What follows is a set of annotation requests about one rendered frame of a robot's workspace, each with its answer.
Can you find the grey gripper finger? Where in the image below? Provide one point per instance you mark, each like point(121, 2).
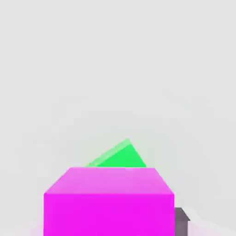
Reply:
point(181, 223)

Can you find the small magenta cube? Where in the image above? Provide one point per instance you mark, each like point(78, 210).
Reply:
point(108, 212)

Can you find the small green cube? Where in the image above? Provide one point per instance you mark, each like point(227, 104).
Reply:
point(123, 158)

